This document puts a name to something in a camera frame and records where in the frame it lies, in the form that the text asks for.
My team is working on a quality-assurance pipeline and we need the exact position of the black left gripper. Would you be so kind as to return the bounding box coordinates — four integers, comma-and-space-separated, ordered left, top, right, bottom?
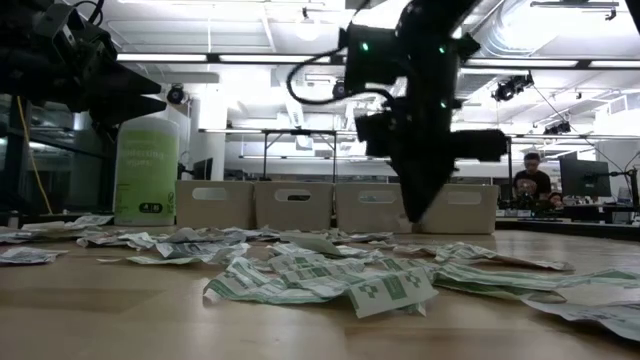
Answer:
29, 0, 168, 128

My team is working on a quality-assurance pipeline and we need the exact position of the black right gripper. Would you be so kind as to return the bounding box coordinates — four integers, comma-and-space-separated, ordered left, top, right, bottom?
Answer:
387, 44, 510, 224

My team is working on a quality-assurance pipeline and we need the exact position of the grey plastic bin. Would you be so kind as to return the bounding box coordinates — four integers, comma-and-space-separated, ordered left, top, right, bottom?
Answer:
253, 180, 336, 233
174, 179, 256, 231
417, 183, 500, 236
334, 182, 416, 235

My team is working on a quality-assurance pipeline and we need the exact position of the green wipes canister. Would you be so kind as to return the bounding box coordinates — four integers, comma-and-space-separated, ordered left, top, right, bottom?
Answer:
113, 115, 180, 227

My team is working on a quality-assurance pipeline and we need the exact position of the black overhead light bar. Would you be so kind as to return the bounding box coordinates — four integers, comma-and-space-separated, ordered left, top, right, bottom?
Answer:
114, 51, 640, 70

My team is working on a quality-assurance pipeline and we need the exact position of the small dark monitor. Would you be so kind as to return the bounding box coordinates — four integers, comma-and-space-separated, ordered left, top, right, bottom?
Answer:
191, 156, 215, 182

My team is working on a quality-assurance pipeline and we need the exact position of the black ceiling spotlight cluster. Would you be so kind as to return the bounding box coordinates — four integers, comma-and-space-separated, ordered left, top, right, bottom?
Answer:
543, 120, 573, 136
492, 71, 536, 103

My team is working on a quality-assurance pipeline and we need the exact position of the white printed packet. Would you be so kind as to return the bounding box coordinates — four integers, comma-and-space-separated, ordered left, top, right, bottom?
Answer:
0, 227, 36, 245
22, 214, 114, 234
522, 298, 640, 344

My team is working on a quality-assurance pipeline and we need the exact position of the dark background desk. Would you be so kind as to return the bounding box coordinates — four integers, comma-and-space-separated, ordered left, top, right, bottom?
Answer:
494, 201, 640, 224

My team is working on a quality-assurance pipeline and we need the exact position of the black computer monitor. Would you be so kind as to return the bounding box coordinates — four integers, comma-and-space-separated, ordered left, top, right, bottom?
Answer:
558, 158, 613, 198

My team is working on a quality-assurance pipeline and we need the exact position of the round ceiling lamp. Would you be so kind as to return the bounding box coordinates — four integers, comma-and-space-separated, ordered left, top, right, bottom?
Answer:
293, 6, 323, 42

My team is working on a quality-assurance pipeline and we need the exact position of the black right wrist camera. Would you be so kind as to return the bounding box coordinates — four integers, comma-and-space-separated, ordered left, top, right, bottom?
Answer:
354, 110, 397, 158

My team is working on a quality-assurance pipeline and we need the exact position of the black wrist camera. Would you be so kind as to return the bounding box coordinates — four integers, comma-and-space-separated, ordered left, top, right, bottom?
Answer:
34, 0, 81, 47
354, 110, 397, 158

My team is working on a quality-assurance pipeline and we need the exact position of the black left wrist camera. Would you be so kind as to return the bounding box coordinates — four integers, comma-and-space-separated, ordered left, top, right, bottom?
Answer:
34, 0, 81, 47

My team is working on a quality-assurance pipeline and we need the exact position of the yellow cable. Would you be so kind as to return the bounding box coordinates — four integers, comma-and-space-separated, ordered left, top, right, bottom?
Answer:
16, 96, 54, 216

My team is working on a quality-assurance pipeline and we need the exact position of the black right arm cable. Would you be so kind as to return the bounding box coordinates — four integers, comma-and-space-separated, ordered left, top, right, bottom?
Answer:
285, 47, 397, 107

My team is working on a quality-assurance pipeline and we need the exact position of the silver ventilation duct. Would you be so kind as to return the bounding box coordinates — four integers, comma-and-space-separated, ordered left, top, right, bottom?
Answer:
452, 0, 506, 101

